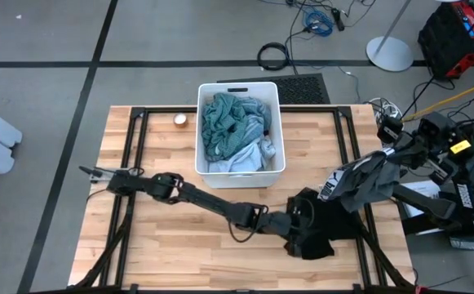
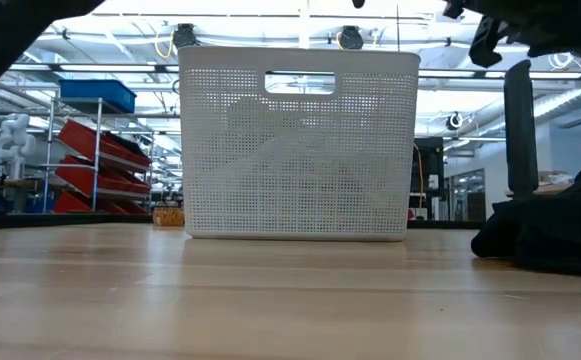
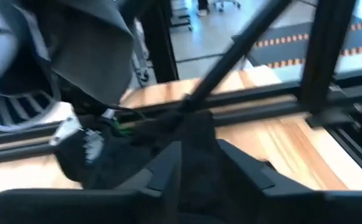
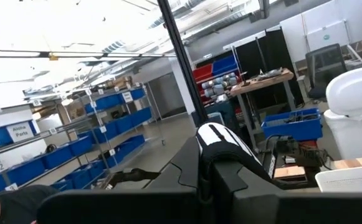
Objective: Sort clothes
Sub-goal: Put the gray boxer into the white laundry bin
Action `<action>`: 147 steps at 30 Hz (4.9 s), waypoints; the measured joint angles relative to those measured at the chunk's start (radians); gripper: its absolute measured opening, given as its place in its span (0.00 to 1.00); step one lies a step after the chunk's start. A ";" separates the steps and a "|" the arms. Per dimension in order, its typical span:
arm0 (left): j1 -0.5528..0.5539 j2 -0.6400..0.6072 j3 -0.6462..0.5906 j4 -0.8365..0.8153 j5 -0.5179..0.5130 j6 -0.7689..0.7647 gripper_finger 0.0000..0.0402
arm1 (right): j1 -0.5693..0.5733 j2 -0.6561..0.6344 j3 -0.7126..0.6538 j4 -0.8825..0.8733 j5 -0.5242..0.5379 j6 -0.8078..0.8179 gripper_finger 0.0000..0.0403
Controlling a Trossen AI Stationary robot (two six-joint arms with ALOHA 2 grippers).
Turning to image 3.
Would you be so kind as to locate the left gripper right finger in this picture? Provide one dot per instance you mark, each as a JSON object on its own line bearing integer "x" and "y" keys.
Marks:
{"x": 255, "y": 199}

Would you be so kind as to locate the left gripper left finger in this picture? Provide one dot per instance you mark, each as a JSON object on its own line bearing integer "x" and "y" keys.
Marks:
{"x": 165, "y": 193}

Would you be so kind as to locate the black garment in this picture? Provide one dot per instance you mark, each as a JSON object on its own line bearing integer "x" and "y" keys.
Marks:
{"x": 131, "y": 155}

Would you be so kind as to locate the dark grey garment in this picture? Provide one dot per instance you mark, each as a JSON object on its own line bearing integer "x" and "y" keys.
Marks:
{"x": 90, "y": 46}

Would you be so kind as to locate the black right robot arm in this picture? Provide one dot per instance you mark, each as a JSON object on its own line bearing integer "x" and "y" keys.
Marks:
{"x": 84, "y": 99}

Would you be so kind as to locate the grey orange-dotted floor mat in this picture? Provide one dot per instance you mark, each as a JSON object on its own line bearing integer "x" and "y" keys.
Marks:
{"x": 293, "y": 49}

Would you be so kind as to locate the person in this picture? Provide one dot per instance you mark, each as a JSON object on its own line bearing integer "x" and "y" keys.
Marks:
{"x": 202, "y": 7}

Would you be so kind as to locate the office chair base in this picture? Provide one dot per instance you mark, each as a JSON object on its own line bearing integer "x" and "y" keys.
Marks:
{"x": 227, "y": 3}

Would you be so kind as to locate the black metal table frame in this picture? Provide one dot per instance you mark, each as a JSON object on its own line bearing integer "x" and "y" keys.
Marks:
{"x": 327, "y": 46}

